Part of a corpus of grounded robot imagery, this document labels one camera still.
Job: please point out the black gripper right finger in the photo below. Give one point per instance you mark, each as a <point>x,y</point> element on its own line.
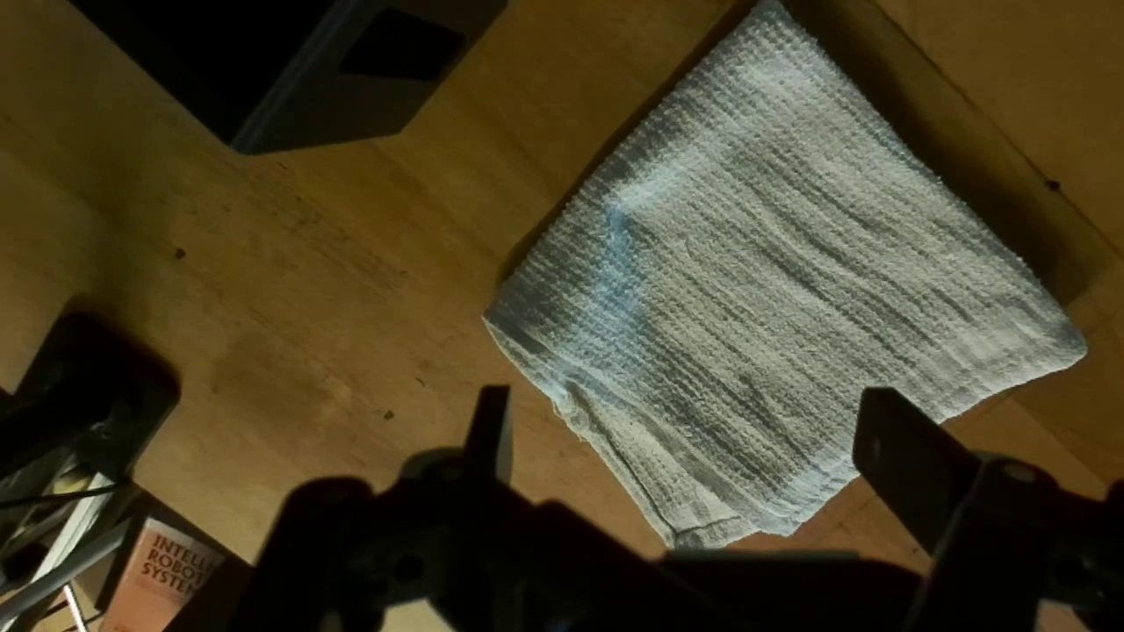
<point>906,459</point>

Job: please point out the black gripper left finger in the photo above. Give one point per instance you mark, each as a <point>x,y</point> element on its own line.
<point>491,425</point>

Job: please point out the red book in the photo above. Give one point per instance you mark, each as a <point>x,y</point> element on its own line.
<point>164,579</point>

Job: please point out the white waffle towel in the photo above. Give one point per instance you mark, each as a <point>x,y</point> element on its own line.
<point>759,294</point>

